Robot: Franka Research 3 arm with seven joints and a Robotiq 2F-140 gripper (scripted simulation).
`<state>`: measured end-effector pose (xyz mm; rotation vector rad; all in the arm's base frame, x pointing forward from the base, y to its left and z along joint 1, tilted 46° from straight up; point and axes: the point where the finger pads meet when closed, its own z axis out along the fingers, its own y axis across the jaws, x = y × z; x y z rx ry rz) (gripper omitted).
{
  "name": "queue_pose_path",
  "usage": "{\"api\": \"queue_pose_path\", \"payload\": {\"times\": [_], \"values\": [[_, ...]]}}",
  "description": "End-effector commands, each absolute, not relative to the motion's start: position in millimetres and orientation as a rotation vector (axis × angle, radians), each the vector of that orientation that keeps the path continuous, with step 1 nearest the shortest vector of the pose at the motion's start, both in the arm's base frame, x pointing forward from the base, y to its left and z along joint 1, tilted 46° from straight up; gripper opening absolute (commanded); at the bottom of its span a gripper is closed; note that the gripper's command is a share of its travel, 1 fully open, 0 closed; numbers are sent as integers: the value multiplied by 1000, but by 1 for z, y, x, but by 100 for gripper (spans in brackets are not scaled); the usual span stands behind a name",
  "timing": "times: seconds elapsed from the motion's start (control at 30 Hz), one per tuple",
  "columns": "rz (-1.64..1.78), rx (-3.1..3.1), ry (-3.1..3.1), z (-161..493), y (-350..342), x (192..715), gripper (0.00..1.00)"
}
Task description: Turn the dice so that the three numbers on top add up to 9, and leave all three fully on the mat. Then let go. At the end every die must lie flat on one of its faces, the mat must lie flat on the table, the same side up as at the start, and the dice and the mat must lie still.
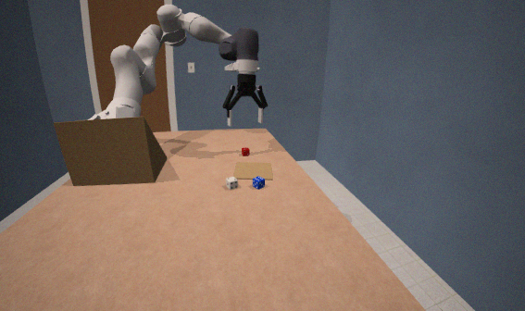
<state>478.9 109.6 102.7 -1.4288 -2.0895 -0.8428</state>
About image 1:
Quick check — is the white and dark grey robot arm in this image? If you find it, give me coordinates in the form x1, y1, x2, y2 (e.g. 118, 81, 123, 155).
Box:
88, 5, 260, 120

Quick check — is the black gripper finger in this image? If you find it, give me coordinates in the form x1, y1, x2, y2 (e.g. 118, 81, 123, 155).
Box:
222, 85, 247, 126
249, 85, 268, 123

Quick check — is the blue die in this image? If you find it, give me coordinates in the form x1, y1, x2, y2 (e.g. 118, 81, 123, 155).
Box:
253, 176, 265, 189

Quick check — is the white die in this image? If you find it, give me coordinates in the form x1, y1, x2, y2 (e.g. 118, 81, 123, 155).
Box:
226, 177, 238, 190

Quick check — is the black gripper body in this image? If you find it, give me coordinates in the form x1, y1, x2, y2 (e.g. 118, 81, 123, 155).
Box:
237, 74, 256, 96

